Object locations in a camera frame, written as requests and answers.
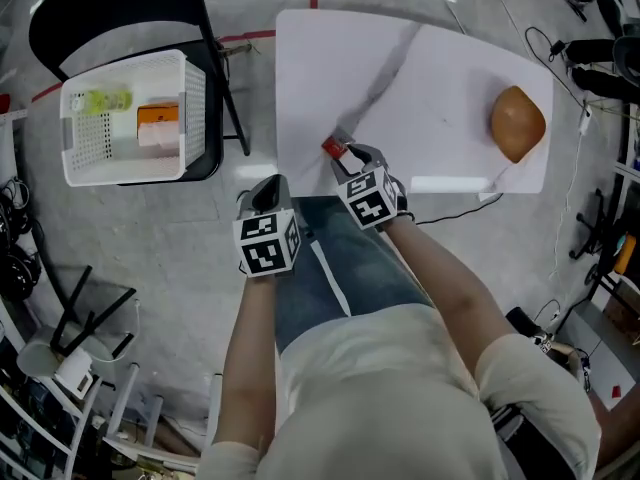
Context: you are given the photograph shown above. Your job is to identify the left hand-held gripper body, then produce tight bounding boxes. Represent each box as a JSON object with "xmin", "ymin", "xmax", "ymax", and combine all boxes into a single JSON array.
[{"xmin": 232, "ymin": 208, "xmax": 302, "ymax": 279}]

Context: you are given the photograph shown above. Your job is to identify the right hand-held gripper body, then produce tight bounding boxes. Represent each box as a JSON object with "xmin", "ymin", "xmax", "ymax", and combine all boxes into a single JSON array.
[{"xmin": 335, "ymin": 166, "xmax": 409, "ymax": 231}]

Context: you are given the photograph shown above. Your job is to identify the small red packet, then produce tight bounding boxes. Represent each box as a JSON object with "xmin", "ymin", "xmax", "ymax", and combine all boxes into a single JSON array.
[{"xmin": 321, "ymin": 127, "xmax": 357, "ymax": 159}]

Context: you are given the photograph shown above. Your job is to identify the orange tissue packet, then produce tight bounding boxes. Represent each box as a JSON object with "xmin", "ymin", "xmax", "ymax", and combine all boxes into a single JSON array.
[{"xmin": 135, "ymin": 101, "xmax": 181, "ymax": 149}]

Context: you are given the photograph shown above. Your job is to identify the brown wooden bowl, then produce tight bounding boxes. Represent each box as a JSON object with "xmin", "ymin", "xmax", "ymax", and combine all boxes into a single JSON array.
[{"xmin": 489, "ymin": 85, "xmax": 547, "ymax": 164}]

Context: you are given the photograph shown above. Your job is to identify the green drink bottle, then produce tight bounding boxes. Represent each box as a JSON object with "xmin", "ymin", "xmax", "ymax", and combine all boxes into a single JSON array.
[{"xmin": 69, "ymin": 87, "xmax": 134, "ymax": 117}]

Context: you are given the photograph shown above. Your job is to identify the person's left forearm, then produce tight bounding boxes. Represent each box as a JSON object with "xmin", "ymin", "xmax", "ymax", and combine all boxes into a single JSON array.
[{"xmin": 213, "ymin": 273, "xmax": 279, "ymax": 449}]

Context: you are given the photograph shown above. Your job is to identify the person's right forearm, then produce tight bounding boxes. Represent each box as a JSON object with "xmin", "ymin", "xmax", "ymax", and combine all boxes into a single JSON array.
[{"xmin": 382, "ymin": 212, "xmax": 506, "ymax": 384}]

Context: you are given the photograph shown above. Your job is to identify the white marble-pattern table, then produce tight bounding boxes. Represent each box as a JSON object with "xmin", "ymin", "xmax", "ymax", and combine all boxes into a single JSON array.
[{"xmin": 274, "ymin": 8, "xmax": 555, "ymax": 199}]

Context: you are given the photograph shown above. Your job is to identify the person's blue jeans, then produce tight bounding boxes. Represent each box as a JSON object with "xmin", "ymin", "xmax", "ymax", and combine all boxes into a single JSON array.
[{"xmin": 273, "ymin": 195, "xmax": 434, "ymax": 354}]

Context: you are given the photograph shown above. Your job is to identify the white perforated plastic basket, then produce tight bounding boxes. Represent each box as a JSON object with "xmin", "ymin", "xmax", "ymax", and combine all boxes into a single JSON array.
[{"xmin": 58, "ymin": 48, "xmax": 207, "ymax": 188}]

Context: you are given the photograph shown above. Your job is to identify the person's cream shirt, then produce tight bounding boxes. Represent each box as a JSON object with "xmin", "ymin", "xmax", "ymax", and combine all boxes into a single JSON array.
[{"xmin": 197, "ymin": 302, "xmax": 601, "ymax": 480}]

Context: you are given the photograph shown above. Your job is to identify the black office chair base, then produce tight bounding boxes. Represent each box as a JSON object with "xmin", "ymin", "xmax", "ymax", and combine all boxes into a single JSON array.
[{"xmin": 568, "ymin": 187, "xmax": 626, "ymax": 284}]

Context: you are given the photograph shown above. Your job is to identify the small white device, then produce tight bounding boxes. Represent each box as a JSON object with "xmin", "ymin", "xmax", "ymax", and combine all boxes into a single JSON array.
[{"xmin": 53, "ymin": 347, "xmax": 96, "ymax": 400}]

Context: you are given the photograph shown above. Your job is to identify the black folding chair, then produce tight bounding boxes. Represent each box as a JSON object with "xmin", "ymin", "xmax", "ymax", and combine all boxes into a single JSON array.
[{"xmin": 28, "ymin": 0, "xmax": 251, "ymax": 187}]

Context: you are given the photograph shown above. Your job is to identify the pale chair with black legs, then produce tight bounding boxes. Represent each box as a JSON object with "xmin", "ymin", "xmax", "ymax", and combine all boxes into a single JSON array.
[{"xmin": 15, "ymin": 265, "xmax": 139, "ymax": 379}]

